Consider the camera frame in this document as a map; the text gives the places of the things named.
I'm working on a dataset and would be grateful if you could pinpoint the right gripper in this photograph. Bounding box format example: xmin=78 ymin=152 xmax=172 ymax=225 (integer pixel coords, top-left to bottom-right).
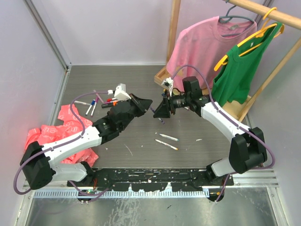
xmin=153 ymin=90 xmax=190 ymax=119

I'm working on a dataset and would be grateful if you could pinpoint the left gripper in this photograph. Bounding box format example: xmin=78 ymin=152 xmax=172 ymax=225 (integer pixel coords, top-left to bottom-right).
xmin=119 ymin=93 xmax=151 ymax=131

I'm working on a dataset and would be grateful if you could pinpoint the purple marker pen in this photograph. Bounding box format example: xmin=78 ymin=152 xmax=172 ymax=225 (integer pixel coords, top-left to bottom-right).
xmin=150 ymin=106 xmax=165 ymax=124

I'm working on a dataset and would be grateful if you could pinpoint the teal marker pen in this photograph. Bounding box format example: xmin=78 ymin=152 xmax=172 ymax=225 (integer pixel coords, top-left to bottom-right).
xmin=159 ymin=133 xmax=179 ymax=142

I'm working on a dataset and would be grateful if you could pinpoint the yellow marker pen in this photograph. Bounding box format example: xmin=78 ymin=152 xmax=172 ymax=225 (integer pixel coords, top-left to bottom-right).
xmin=155 ymin=139 xmax=178 ymax=150

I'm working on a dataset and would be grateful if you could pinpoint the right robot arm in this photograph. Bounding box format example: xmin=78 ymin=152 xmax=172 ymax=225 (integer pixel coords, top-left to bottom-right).
xmin=154 ymin=76 xmax=268 ymax=186

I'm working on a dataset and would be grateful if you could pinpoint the orange black highlighter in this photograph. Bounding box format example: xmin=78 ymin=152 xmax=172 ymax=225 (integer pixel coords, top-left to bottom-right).
xmin=101 ymin=101 xmax=117 ymax=109

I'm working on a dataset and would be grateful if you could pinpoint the purple cap white marker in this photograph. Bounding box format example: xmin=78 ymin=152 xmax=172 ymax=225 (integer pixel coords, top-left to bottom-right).
xmin=90 ymin=97 xmax=99 ymax=117

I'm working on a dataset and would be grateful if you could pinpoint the blue cap marker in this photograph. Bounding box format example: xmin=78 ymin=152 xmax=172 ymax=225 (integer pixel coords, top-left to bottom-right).
xmin=85 ymin=99 xmax=95 ymax=115

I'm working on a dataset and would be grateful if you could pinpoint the white silver marker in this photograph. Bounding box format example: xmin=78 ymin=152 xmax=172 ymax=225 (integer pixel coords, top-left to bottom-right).
xmin=71 ymin=101 xmax=91 ymax=106

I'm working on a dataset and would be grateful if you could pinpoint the pink t-shirt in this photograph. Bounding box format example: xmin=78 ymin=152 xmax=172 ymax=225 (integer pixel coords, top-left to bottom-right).
xmin=166 ymin=16 xmax=257 ymax=91

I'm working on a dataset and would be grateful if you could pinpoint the red crumpled plastic bag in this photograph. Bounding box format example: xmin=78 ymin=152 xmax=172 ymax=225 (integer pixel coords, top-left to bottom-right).
xmin=24 ymin=105 xmax=99 ymax=167

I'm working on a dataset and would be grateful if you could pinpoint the green tank top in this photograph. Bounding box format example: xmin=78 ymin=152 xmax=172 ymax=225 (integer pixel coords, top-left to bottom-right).
xmin=211 ymin=22 xmax=285 ymax=106

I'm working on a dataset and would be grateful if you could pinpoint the wooden clothes rack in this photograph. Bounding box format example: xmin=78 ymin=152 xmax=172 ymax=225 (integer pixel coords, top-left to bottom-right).
xmin=154 ymin=0 xmax=301 ymax=123

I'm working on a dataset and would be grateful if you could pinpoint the grey hanger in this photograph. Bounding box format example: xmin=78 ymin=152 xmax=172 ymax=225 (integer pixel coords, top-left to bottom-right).
xmin=219 ymin=5 xmax=255 ymax=37

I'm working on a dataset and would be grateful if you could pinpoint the yellow hanger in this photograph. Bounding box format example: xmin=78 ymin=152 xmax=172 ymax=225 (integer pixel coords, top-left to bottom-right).
xmin=214 ymin=7 xmax=285 ymax=72

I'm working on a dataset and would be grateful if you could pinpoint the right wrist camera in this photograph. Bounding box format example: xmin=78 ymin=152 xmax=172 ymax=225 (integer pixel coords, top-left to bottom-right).
xmin=161 ymin=77 xmax=174 ymax=96

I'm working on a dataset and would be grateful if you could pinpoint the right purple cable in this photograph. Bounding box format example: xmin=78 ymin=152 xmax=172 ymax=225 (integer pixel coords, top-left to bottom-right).
xmin=171 ymin=65 xmax=276 ymax=203

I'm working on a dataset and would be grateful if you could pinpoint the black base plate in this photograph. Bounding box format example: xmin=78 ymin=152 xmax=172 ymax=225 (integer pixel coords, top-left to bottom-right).
xmin=74 ymin=168 xmax=234 ymax=192

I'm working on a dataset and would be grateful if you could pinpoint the cable duct rail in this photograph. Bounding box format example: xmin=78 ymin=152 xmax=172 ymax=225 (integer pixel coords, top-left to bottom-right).
xmin=33 ymin=189 xmax=209 ymax=198

